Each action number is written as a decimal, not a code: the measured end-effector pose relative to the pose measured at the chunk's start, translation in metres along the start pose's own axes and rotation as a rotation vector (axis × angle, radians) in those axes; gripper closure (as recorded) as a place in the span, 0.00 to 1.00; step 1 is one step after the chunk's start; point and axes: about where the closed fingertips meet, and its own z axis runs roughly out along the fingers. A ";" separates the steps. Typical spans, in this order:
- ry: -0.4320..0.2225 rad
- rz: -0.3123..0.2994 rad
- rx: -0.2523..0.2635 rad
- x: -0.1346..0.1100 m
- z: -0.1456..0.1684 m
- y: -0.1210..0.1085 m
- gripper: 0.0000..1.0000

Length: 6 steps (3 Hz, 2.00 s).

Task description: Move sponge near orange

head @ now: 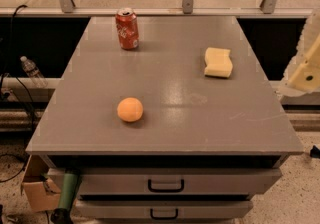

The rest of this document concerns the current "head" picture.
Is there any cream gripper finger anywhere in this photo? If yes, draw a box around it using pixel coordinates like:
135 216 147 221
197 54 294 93
287 32 320 93

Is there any yellow sponge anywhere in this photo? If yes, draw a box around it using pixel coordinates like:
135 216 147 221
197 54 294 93
204 47 233 78

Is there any black object on floor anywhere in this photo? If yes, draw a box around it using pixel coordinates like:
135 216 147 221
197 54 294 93
310 146 320 159

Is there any grey drawer cabinet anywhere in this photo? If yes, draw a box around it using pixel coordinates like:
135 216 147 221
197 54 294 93
27 16 303 224

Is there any orange fruit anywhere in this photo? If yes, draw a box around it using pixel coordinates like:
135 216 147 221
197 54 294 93
117 98 143 122

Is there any red soda can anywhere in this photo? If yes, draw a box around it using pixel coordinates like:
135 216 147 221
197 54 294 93
115 8 139 50

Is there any green cylinder tool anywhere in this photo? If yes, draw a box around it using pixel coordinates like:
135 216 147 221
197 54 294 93
50 169 81 224

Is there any clear plastic water bottle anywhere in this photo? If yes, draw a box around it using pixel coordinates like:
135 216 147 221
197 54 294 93
20 56 48 88

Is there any cardboard box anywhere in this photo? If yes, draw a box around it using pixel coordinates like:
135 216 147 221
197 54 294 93
21 156 61 212

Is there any upper drawer black handle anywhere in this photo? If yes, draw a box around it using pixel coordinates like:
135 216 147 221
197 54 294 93
147 179 185 193

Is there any drawer black handle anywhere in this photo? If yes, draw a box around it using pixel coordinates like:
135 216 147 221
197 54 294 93
149 209 179 221
147 179 185 193

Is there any lower drawer black handle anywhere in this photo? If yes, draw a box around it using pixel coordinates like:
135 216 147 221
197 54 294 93
149 209 179 221

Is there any black cable left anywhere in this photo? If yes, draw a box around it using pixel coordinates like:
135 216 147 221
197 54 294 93
0 4 38 132

